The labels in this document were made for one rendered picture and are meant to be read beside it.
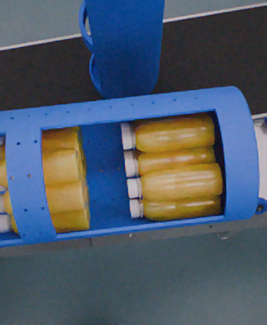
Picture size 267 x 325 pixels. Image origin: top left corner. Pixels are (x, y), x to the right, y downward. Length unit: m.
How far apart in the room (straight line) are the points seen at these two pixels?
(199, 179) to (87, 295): 1.21
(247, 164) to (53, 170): 0.37
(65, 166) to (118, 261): 1.19
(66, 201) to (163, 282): 1.17
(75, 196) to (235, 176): 0.32
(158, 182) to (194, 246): 1.15
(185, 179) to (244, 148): 0.15
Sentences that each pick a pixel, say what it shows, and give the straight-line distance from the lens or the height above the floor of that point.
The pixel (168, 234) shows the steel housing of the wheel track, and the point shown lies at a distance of 1.30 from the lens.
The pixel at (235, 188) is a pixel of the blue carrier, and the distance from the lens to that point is 0.99.
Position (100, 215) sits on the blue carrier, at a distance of 1.18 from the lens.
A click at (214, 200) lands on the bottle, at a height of 1.08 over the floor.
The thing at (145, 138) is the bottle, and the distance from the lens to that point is 1.06.
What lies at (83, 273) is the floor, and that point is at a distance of 2.16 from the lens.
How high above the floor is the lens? 2.15
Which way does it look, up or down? 75 degrees down
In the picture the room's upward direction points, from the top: 1 degrees counter-clockwise
